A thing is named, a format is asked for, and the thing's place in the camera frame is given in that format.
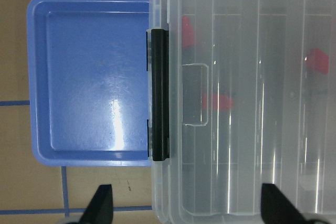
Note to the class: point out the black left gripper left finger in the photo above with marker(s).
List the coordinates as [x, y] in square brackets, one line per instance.
[100, 208]

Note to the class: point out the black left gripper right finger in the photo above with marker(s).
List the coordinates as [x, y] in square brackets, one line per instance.
[276, 208]

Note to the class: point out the clear plastic box lid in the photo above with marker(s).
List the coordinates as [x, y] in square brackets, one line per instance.
[249, 103]

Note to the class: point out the red block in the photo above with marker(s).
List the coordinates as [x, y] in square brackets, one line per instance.
[318, 61]
[219, 102]
[188, 37]

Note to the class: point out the clear plastic storage box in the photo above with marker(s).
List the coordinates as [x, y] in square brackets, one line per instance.
[160, 182]

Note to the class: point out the blue plastic tray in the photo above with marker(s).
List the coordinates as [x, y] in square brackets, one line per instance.
[88, 83]

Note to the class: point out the black box latch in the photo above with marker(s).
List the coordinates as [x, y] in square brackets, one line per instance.
[158, 64]

